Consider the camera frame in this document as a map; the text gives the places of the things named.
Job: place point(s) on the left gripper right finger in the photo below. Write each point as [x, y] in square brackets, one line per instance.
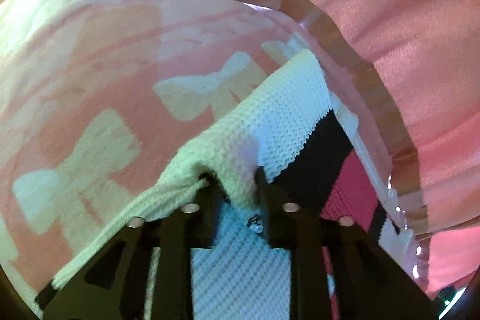
[337, 271]

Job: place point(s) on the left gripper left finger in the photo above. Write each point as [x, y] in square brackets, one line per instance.
[143, 269]

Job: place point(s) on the pink curtain with tan band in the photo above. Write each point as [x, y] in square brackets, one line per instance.
[414, 65]

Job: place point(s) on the white black pink knit sweater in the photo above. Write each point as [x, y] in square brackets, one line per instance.
[242, 278]

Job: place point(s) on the pink bow-print bed blanket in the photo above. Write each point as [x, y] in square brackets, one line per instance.
[97, 97]

